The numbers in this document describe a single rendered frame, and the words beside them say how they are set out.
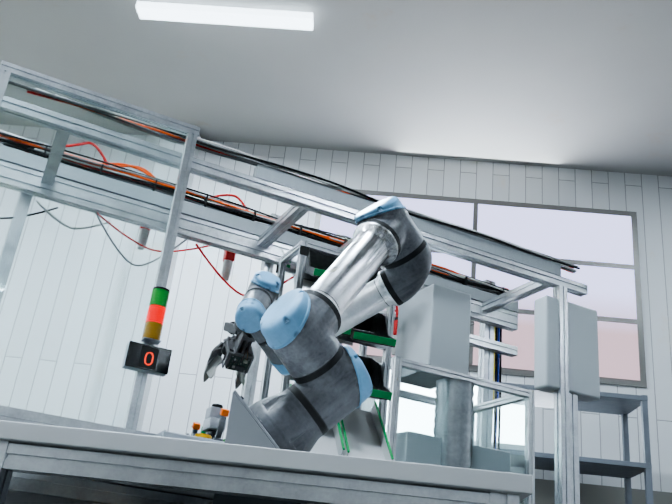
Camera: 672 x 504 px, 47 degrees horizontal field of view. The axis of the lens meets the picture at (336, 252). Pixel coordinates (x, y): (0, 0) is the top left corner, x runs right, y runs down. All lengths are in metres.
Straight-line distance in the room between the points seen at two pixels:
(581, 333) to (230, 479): 2.59
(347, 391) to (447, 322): 1.86
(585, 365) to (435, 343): 0.72
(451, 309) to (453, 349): 0.18
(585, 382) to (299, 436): 2.25
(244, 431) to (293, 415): 0.10
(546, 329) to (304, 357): 2.16
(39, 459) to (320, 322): 0.55
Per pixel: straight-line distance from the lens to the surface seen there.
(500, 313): 4.06
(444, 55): 5.73
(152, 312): 2.26
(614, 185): 7.06
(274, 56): 5.92
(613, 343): 6.44
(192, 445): 1.29
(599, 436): 6.23
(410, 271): 1.82
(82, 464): 1.36
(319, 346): 1.50
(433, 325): 3.32
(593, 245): 6.71
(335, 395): 1.53
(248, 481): 1.29
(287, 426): 1.51
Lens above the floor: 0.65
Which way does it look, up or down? 24 degrees up
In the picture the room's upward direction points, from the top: 7 degrees clockwise
